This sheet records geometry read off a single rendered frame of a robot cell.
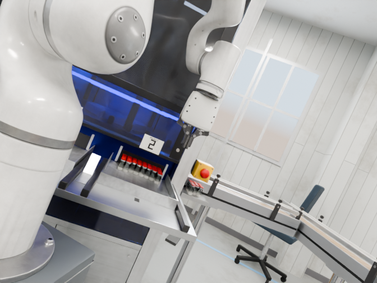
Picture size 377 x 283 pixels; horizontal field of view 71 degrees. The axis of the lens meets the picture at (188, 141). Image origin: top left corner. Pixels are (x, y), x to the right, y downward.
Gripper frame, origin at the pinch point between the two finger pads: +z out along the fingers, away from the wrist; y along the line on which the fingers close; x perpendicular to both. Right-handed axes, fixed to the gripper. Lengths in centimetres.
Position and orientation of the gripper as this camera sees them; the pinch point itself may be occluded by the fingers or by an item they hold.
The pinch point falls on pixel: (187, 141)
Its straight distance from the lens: 81.6
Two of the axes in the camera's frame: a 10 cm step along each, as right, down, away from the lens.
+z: -4.0, 9.1, 0.6
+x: 1.7, 1.4, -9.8
